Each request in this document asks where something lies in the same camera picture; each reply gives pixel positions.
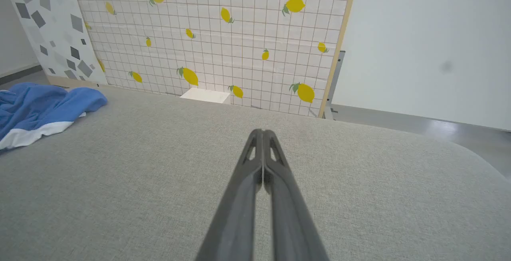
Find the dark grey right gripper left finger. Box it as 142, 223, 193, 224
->
195, 129, 264, 261

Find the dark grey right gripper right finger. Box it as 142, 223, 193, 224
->
262, 130, 330, 261

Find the blue and white garment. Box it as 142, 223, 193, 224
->
0, 83, 108, 150

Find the grey fabric sofa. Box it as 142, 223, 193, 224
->
0, 86, 511, 261

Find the small white box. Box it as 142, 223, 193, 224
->
180, 88, 231, 104

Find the grey metal panel stand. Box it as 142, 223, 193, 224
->
324, 50, 346, 120

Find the lemon print backdrop panel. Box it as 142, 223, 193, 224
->
69, 0, 360, 118

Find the grey confetti print panel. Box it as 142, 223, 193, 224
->
0, 0, 108, 86

